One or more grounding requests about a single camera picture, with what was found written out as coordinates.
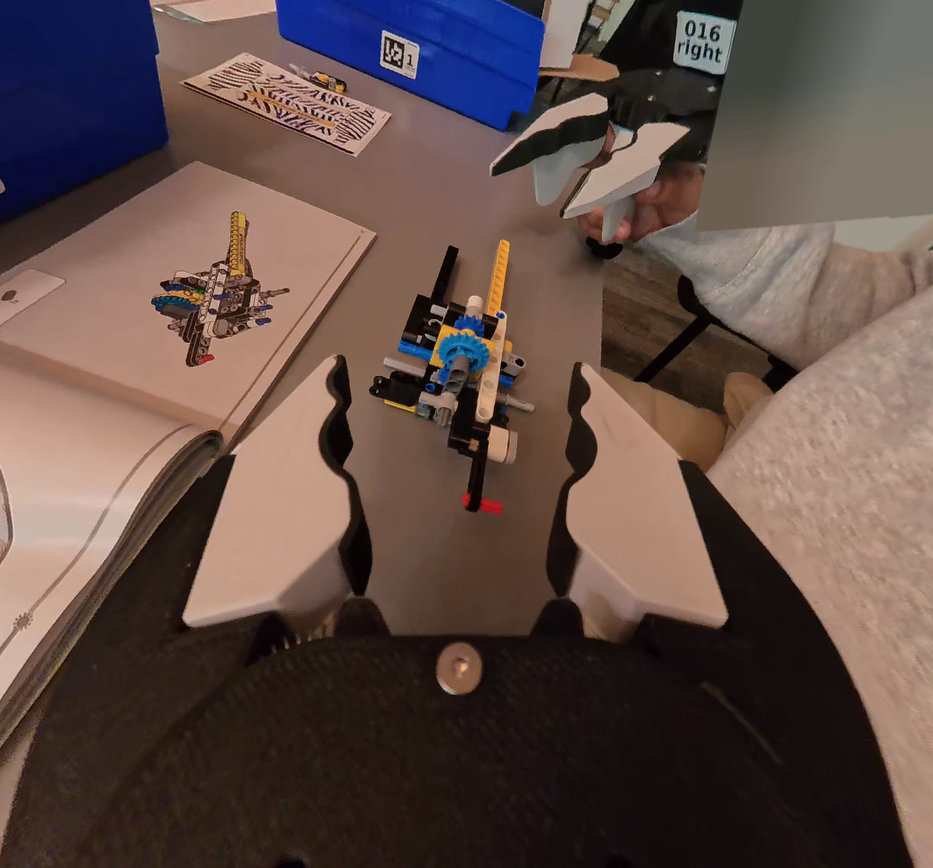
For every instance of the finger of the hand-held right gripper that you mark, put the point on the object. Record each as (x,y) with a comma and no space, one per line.
(627,168)
(558,121)

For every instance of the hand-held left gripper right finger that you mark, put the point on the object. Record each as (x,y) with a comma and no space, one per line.
(641,511)

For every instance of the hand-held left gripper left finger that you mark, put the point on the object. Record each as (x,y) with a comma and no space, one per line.
(270,503)

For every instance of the multicoloured lego model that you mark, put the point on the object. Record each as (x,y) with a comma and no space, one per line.
(466,365)

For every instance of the lego instruction booklet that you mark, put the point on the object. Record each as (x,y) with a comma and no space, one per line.
(131,314)

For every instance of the small yellow black lego piece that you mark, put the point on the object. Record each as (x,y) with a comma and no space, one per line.
(324,81)

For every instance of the person's right hand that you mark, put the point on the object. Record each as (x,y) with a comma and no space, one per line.
(670,201)

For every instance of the person's beige trousers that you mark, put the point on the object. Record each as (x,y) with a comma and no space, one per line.
(678,416)

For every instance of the white marker label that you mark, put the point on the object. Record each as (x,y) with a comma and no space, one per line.
(399,55)

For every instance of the striped sticker sheet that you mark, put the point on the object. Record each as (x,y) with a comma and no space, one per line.
(291,106)

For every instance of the large blue plastic bin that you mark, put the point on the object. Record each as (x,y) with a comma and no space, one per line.
(73,44)

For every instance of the black chair frame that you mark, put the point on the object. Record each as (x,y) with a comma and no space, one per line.
(692,299)

